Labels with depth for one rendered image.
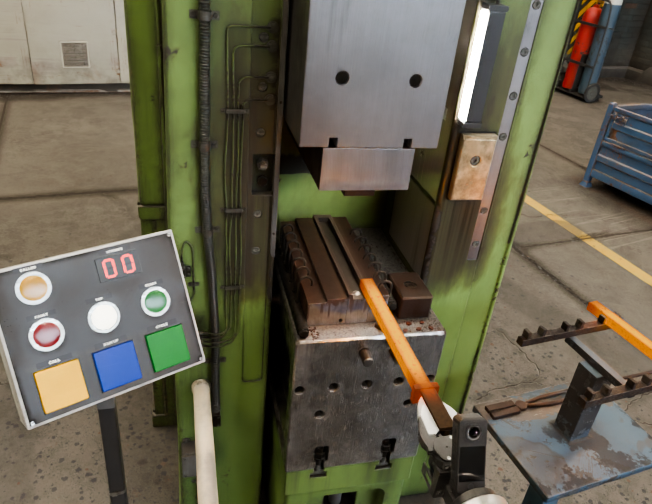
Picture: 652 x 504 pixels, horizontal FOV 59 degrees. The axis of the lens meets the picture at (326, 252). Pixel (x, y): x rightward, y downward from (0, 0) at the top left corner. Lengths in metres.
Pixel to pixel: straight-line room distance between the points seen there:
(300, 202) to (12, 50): 4.97
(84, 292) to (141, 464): 1.27
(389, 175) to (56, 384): 0.76
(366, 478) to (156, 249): 0.94
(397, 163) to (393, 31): 0.27
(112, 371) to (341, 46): 0.74
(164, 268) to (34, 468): 1.35
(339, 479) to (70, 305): 0.94
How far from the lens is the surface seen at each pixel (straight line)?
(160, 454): 2.34
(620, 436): 1.73
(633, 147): 5.16
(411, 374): 1.07
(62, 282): 1.14
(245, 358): 1.63
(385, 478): 1.80
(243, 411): 1.76
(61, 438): 2.47
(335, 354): 1.40
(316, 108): 1.16
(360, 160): 1.22
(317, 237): 1.62
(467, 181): 1.48
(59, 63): 6.46
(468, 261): 1.63
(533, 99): 1.52
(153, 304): 1.18
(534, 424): 1.65
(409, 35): 1.17
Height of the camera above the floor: 1.77
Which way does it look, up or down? 30 degrees down
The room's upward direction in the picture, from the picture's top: 6 degrees clockwise
